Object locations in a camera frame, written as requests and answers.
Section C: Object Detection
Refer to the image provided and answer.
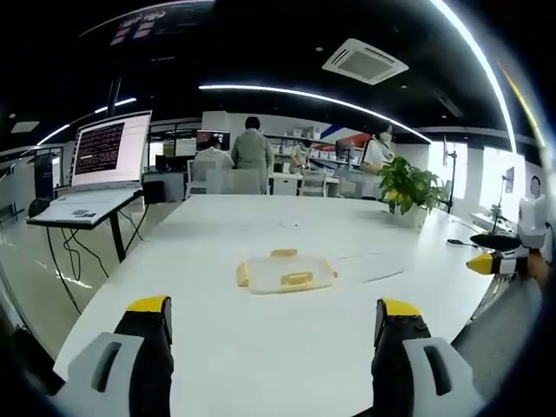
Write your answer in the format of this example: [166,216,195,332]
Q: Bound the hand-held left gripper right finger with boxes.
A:
[370,297,486,417]

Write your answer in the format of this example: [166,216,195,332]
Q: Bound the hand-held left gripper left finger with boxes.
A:
[52,295,175,417]

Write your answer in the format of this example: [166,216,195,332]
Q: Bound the clear plastic box yellow buckles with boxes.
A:
[235,247,340,296]

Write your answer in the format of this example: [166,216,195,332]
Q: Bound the person's right hand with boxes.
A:
[526,250,550,290]

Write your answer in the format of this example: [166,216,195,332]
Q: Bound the black tripod stand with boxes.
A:
[441,134,460,214]

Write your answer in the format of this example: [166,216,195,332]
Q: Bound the white plant pot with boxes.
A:
[393,202,429,229]

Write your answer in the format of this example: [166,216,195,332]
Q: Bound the green potted plant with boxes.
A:
[376,155,448,216]

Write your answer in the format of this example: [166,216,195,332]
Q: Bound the curved ceiling light strip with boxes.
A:
[427,0,549,151]

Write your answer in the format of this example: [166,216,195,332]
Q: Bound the black laptop stand table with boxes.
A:
[25,190,145,264]

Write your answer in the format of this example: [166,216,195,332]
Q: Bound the small black box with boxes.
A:
[142,179,167,206]

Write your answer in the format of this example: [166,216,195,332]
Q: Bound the white office chair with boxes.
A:
[301,169,328,197]
[186,159,223,197]
[220,168,262,195]

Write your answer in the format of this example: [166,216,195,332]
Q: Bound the white laptop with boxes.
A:
[25,109,154,226]

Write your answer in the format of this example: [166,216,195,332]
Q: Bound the white drawer cabinet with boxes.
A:
[272,172,301,197]

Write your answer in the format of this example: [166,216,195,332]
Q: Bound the ceiling air conditioner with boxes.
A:
[321,37,410,86]

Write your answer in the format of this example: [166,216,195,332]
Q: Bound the long ceiling light strip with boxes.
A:
[198,83,432,143]

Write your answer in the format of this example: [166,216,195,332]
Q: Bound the black cable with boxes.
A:
[45,203,151,316]

